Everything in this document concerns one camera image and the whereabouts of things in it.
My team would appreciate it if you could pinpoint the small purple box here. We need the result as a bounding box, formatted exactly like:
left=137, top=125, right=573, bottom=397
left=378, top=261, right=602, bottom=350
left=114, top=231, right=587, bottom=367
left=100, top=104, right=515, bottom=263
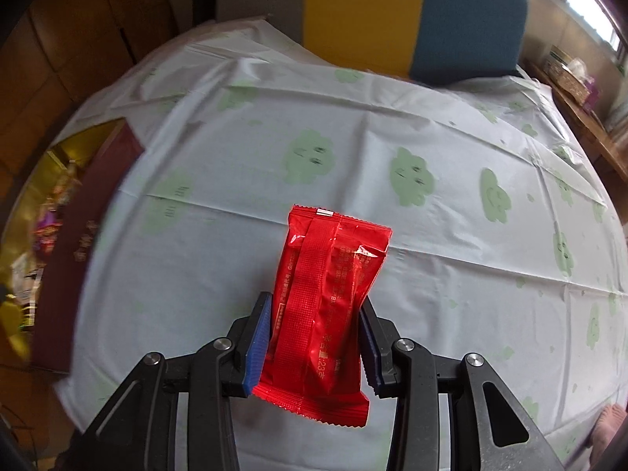
left=584, top=76, right=602, bottom=109

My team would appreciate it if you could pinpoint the wooden wardrobe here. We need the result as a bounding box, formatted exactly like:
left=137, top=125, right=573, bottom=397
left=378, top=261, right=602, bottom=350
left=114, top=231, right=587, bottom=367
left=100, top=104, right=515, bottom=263
left=0, top=0, right=197, bottom=173

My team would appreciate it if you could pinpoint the window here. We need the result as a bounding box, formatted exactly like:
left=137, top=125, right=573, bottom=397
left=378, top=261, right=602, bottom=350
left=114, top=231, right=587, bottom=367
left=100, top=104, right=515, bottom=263
left=505, top=0, right=628, bottom=60

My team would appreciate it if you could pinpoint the grey yellow blue headboard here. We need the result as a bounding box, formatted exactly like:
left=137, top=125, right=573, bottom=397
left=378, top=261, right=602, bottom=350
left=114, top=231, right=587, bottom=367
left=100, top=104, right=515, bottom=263
left=216, top=0, right=531, bottom=84

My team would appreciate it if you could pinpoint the purple snack packet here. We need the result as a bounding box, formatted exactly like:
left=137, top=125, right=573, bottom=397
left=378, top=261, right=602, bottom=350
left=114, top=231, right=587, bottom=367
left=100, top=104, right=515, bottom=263
left=34, top=206, right=68, bottom=252

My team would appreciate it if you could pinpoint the woven tissue box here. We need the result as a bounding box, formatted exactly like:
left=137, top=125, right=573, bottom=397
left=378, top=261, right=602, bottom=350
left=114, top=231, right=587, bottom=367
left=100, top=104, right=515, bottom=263
left=542, top=46, right=592, bottom=107

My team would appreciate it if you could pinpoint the pink soft object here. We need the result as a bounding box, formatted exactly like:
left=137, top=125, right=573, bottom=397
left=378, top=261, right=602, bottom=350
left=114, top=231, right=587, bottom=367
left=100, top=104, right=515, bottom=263
left=591, top=402, right=628, bottom=462

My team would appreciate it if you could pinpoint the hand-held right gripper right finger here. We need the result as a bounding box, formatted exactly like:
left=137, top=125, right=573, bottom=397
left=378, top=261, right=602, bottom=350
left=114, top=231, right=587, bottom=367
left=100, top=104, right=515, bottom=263
left=360, top=299, right=565, bottom=471

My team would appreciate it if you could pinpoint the large red snack packet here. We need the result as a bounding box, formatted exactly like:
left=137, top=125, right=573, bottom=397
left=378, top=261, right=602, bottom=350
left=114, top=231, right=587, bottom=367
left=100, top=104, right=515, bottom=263
left=250, top=203, right=394, bottom=427

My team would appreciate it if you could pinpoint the wooden nightstand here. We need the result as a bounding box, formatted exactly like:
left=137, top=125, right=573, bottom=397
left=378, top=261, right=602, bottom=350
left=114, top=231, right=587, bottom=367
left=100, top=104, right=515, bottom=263
left=522, top=59, right=628, bottom=183

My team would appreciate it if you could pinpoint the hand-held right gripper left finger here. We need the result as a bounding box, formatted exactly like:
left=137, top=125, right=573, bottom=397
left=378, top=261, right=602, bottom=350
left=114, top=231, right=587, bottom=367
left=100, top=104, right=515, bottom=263
left=64, top=292, right=274, bottom=471

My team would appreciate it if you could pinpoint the dark red gold tin box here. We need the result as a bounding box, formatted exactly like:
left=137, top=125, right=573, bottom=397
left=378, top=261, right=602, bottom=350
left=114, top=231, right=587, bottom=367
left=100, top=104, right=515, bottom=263
left=0, top=118, right=148, bottom=378

